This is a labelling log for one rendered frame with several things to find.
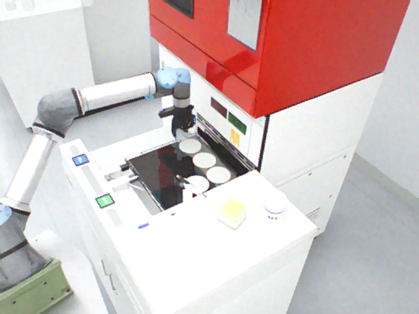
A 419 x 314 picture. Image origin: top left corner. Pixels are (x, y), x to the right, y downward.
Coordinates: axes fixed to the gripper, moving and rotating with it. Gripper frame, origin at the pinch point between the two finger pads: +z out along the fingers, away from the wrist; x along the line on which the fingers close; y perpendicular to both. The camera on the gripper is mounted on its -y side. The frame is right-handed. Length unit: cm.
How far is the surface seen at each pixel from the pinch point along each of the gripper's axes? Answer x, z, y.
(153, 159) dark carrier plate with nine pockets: -16.1, 1.4, -2.7
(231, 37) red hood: -3, -56, 23
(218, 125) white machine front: 6.7, -9.8, 17.0
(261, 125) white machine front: -6.0, -26.3, 39.5
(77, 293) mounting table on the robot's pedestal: -77, 9, 7
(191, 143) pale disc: 1.8, 1.2, 6.4
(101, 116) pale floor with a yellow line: 92, 91, -134
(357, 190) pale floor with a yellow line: 111, 91, 88
